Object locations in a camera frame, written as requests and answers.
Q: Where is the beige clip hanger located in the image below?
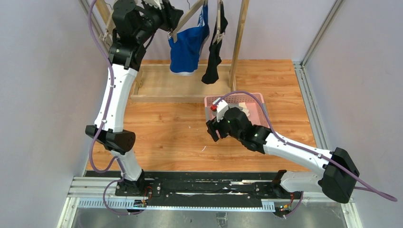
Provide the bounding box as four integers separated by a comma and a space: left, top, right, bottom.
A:
168, 0, 208, 43
212, 0, 225, 44
96, 0, 115, 45

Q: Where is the black underwear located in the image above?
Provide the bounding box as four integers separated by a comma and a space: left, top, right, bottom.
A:
201, 4, 228, 85

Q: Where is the pink plastic basket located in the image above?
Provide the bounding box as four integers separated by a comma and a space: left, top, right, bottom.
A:
204, 93, 269, 127

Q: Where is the blue underwear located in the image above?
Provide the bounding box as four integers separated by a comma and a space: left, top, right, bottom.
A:
168, 4, 210, 76

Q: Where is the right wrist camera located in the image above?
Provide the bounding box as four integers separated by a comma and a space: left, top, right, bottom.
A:
210, 97, 229, 122

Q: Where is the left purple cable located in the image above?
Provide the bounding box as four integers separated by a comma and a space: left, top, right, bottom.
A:
87, 0, 149, 216

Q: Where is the grey underwear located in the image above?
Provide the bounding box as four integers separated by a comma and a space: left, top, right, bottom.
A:
234, 102, 250, 117

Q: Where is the empty beige clip hanger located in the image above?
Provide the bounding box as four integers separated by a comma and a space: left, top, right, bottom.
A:
96, 0, 115, 45

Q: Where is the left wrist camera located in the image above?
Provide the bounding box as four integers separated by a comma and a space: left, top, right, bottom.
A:
143, 0, 163, 10

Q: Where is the purple cable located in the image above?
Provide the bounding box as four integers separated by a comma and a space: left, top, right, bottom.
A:
217, 91, 398, 203
87, 0, 149, 216

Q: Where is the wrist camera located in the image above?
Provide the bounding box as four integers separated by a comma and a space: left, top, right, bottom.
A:
210, 97, 229, 122
143, 0, 163, 10

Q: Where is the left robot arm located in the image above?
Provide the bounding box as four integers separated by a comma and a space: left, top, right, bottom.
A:
85, 0, 183, 196

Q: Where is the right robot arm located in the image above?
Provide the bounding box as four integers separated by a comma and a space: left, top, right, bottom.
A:
206, 107, 359, 203

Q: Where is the wooden clothes rack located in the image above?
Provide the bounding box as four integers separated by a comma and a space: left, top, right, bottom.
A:
93, 0, 250, 103

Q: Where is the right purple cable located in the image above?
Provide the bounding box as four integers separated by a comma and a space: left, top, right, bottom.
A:
217, 91, 398, 203

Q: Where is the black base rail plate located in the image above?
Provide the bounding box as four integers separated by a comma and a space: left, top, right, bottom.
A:
87, 170, 303, 209

